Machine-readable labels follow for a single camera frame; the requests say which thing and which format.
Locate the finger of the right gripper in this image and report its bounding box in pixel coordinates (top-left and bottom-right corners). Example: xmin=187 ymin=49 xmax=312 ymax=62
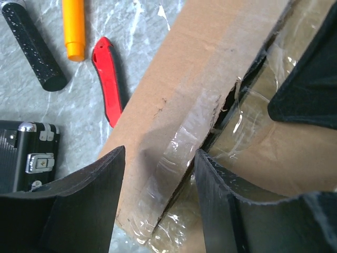
xmin=267 ymin=4 xmax=336 ymax=129

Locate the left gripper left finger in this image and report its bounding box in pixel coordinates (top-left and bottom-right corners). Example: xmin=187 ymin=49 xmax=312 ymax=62
xmin=1 ymin=146 xmax=125 ymax=252

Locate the black microphone silver head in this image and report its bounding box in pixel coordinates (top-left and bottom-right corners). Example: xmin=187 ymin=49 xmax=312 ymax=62
xmin=1 ymin=1 xmax=68 ymax=92

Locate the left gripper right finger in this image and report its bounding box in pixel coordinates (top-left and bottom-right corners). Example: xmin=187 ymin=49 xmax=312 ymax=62
xmin=194 ymin=149 xmax=336 ymax=252

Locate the red black utility knife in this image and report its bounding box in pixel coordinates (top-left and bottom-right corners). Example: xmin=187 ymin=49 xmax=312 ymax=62
xmin=91 ymin=36 xmax=123 ymax=128

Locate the black speaker case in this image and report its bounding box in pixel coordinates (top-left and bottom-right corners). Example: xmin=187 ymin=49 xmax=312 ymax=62
xmin=1 ymin=120 xmax=60 ymax=194

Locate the brown cardboard express box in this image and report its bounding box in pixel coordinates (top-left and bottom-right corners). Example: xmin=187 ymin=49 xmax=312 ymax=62
xmin=102 ymin=1 xmax=336 ymax=252

